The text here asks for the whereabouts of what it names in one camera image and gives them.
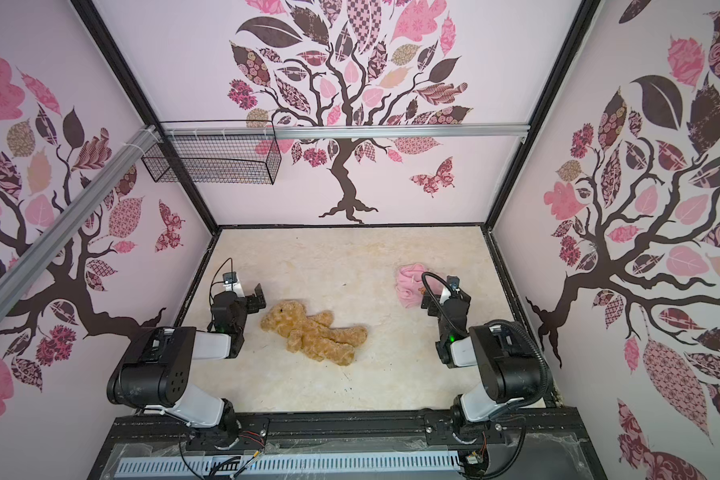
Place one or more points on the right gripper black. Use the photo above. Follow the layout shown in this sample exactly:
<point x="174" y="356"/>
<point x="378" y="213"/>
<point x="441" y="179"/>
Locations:
<point x="431" y="303"/>

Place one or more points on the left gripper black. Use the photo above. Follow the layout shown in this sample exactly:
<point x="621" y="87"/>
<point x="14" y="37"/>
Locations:
<point x="250" y="300"/>

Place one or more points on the pink knitted bear sweater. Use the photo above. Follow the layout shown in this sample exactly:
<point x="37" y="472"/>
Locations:
<point x="409" y="286"/>

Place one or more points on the brown teddy bear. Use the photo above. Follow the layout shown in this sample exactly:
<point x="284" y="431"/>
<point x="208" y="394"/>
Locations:
<point x="314" y="335"/>

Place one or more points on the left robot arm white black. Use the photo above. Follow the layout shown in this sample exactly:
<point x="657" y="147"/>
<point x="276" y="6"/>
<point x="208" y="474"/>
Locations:
<point x="153" y="375"/>

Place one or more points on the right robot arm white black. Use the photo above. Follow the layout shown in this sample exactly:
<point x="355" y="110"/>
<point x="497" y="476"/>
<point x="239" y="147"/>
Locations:
<point x="513" y="372"/>

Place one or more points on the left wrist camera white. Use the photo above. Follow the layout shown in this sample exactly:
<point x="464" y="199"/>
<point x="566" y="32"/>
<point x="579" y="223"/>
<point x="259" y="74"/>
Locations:
<point x="229" y="278"/>

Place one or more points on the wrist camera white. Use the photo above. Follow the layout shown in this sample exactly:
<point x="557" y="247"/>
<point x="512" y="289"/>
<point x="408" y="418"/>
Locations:
<point x="229" y="278"/>
<point x="453" y="283"/>

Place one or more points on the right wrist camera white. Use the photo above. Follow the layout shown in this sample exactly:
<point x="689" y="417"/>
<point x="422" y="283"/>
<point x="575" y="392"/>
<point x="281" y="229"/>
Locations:
<point x="453" y="283"/>

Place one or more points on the black wire basket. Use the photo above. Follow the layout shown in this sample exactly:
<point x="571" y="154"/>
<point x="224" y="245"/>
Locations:
<point x="236" y="152"/>

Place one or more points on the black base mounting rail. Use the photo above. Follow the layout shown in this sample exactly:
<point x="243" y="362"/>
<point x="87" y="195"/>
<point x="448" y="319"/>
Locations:
<point x="434" y="427"/>

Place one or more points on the back aluminium rail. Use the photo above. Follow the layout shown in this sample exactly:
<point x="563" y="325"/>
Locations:
<point x="344" y="132"/>

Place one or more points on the aluminium rail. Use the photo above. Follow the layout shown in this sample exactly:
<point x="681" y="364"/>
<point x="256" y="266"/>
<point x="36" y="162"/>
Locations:
<point x="40" y="254"/>
<point x="344" y="132"/>

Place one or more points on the white slotted cable duct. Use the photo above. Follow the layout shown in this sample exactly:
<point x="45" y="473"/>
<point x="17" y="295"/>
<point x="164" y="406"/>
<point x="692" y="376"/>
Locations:
<point x="225" y="466"/>

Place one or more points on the left aluminium rail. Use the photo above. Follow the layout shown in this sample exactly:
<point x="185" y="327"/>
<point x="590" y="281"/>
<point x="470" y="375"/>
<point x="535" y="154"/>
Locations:
<point x="40" y="254"/>

